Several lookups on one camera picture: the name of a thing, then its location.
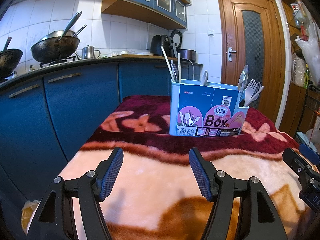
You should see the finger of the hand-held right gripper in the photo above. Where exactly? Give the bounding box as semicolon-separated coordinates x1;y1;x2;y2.
299;143;320;167
282;147;314;178

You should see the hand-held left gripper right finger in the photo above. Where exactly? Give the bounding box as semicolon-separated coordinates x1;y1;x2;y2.
189;148;286;240

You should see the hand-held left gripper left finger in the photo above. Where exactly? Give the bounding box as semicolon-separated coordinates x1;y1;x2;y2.
27;147;124;240

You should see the light blue utensil box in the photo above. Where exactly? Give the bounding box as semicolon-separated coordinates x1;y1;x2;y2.
169;78;250;137

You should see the silver table knife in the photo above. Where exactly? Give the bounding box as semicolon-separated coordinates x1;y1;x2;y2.
237;64;250;98

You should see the white chopstick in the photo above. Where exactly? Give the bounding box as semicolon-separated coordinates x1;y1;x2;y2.
177;52;182;83
161;46;176;83

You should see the light blue plastic container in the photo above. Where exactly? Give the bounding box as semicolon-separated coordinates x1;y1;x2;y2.
296;132;312;144

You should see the red floral plush blanket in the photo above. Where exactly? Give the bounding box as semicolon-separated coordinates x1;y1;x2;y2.
54;95;320;240

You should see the wooden shelf unit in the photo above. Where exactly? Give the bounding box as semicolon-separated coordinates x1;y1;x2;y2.
280;0;320;143

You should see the green bottle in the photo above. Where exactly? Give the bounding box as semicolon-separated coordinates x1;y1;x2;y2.
304;64;311;88

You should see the yellow plastic bag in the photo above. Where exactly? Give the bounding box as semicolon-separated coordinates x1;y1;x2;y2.
21;199;42;234

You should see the white plastic bag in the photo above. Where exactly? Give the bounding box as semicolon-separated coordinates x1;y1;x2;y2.
294;21;320;87

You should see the rice cooker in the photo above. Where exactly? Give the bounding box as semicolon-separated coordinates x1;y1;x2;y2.
170;30;197;63

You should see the wooden cutting board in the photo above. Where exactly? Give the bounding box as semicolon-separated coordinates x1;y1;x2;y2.
117;54;160;58

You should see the steel kettle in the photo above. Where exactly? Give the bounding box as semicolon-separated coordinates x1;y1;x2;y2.
82;45;101;60

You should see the gas stove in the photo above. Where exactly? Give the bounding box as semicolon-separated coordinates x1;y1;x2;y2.
39;55;77;68

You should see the black air fryer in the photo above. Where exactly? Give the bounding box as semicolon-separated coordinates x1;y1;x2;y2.
150;34;173;57

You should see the large black wok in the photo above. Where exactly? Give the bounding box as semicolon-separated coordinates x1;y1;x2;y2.
30;11;83;63

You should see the wooden door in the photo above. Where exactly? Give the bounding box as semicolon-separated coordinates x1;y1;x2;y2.
216;0;287;130

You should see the steel frying pan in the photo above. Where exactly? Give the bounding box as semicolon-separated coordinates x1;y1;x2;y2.
39;24;87;42

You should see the small black wok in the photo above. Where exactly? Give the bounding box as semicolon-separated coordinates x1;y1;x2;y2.
0;37;24;80

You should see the white power cable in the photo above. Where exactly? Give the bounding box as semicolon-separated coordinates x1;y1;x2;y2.
186;59;198;80

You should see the blue wall cabinet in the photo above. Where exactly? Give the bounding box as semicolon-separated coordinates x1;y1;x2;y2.
101;0;191;30

